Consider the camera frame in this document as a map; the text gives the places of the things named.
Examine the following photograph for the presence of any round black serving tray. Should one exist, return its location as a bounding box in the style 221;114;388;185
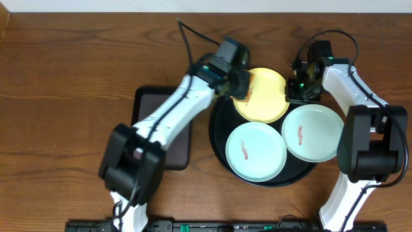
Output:
209;97;317;188

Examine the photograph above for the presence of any mint plate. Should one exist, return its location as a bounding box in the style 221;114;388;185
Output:
281;104;344;163
225;122;287;182

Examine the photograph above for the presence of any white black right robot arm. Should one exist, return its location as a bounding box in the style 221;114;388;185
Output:
285;57;409;231

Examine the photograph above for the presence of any orange green scrub sponge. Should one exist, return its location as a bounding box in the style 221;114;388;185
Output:
229;70;254;102

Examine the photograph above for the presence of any yellow plate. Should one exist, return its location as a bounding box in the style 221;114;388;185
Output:
233;68;290;124

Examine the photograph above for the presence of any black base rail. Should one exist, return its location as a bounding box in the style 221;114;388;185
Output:
64;219;387;232

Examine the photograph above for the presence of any dark rectangular sponge tray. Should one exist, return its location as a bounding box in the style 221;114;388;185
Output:
131;86;192;171

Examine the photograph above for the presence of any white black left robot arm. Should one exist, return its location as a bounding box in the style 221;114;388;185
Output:
98;57;250;231

